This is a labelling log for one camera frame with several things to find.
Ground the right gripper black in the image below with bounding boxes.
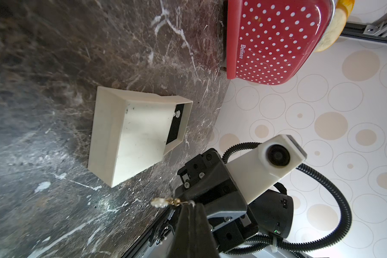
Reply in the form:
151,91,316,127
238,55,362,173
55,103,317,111
175,148,259,253

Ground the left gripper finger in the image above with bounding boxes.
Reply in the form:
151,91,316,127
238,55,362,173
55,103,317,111
167,203,219,258

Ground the pearl drop earring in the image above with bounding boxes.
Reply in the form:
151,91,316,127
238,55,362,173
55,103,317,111
150,198,196,208

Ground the cream square box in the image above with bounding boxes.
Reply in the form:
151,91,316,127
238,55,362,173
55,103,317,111
88,87,193,188

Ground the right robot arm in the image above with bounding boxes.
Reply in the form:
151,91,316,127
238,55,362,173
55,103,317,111
176,134,352,256

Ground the red polka dot toaster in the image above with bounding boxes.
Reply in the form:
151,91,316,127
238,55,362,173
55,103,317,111
226,0,335,86

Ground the pale toast slice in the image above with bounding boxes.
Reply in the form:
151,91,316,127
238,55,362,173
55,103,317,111
314,8,347,52

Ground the yellow toast slice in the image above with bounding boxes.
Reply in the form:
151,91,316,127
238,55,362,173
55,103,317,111
336,0,355,17

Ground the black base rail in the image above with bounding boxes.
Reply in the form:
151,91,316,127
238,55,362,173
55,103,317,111
122,207,178,258

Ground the back aluminium rail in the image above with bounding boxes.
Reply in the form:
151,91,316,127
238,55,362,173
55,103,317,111
341,19,387,44

